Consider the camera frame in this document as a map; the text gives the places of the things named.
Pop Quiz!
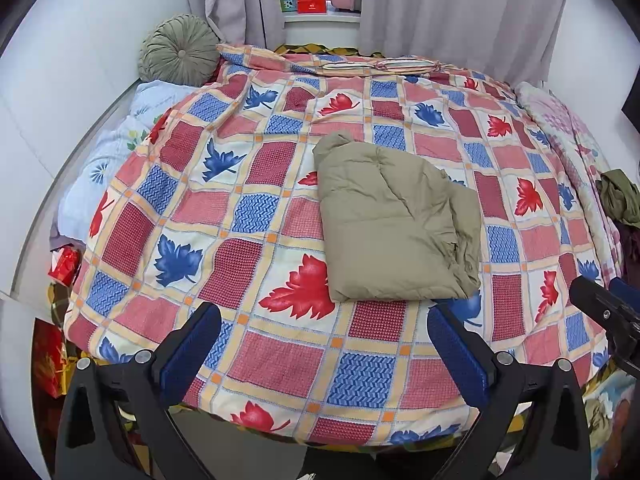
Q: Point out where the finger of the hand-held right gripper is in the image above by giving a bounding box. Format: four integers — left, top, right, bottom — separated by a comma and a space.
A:
609, 278, 640, 312
570, 276, 640, 373

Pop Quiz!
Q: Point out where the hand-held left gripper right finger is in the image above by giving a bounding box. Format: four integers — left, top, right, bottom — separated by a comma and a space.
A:
426, 303, 592, 480

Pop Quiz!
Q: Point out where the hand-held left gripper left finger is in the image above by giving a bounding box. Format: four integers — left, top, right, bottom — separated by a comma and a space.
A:
54, 302, 222, 480

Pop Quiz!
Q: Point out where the khaki puffer jacket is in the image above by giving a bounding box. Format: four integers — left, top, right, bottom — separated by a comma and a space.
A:
312, 130, 483, 305

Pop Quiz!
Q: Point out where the dark maroon cloth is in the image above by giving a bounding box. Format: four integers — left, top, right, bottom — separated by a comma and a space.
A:
615, 220, 640, 281

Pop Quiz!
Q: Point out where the olive green cloth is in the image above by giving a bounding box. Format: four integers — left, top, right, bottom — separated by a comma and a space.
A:
596, 169, 640, 226

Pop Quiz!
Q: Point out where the printed shopping bag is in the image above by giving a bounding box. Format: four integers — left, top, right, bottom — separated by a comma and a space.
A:
582, 370, 640, 456

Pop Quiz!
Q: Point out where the red gift bag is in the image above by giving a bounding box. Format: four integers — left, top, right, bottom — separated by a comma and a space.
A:
32, 320, 76, 398

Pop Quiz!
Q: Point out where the leaf print checkered quilt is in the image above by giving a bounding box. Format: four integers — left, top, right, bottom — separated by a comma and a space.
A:
62, 44, 623, 448

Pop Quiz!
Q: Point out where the small red packet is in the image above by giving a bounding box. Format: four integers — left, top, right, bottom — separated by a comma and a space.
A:
48, 247, 82, 283

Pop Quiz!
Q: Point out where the black monitor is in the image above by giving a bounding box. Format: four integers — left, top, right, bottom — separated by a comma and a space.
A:
621, 95, 640, 136

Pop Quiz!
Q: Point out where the pink floral blanket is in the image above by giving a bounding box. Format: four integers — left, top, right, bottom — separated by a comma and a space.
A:
515, 81, 623, 281

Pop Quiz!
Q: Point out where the light blue floral pillow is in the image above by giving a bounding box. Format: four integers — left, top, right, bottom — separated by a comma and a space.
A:
57, 80, 201, 248

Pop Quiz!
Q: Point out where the striped cloth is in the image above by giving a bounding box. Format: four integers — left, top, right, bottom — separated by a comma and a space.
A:
320, 57, 442, 77

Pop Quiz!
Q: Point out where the round green pleated cushion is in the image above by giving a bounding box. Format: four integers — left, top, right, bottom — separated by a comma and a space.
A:
139, 14, 222, 85

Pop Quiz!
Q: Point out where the grey curtain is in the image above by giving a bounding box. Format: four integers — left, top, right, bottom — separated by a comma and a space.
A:
360, 0, 568, 86
180, 0, 281, 51

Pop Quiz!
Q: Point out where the white windowsill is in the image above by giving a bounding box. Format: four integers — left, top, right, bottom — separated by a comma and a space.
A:
282, 10, 362, 47

